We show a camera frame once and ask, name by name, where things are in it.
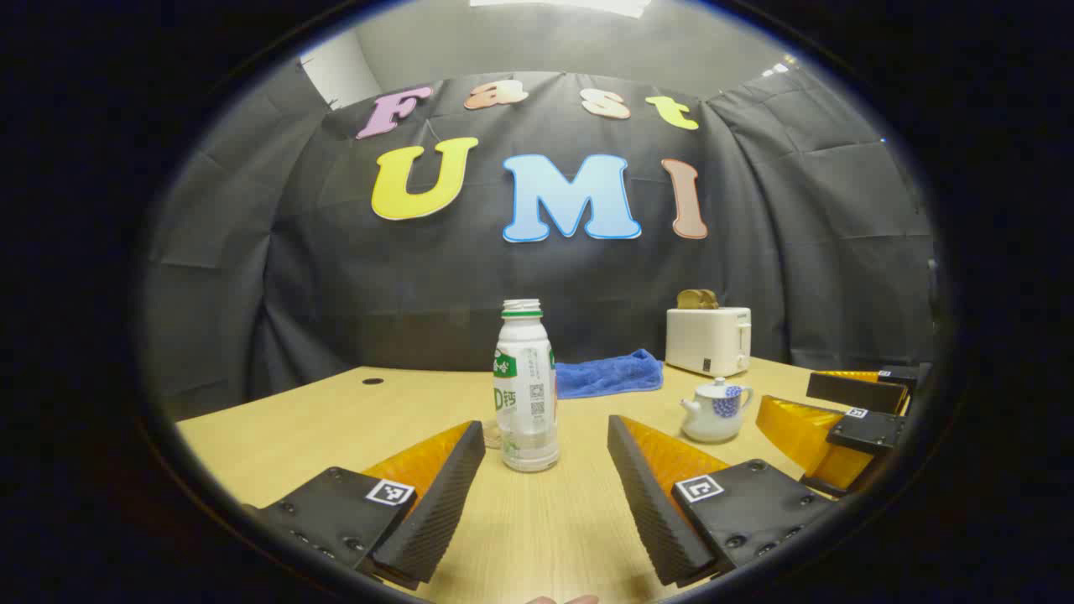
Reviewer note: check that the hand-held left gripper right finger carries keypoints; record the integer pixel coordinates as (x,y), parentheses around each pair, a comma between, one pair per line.
(646,495)

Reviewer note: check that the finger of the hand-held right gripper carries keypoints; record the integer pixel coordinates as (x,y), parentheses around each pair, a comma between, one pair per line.
(868,429)
(856,393)

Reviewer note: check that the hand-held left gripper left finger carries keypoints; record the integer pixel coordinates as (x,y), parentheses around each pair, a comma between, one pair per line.
(445,503)

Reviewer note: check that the round coaster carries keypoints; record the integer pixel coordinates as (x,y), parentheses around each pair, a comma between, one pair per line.
(490,436)

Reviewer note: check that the white blue teacup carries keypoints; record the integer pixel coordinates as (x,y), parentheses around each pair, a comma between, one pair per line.
(713,419)

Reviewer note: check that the white plastic water bottle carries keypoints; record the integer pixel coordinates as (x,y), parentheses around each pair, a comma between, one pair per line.
(524,394)

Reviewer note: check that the blue towel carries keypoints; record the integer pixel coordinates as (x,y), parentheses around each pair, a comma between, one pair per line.
(608,375)

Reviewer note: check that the white toaster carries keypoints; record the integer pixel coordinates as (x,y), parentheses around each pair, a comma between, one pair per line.
(705,340)

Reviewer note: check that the brown bread slice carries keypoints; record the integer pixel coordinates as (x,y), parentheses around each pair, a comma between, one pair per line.
(709,299)
(688,299)

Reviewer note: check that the black backdrop cloth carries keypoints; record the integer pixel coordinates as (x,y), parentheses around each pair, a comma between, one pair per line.
(336,277)

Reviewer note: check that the ceiling light panel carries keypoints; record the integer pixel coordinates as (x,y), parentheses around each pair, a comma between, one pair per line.
(562,5)

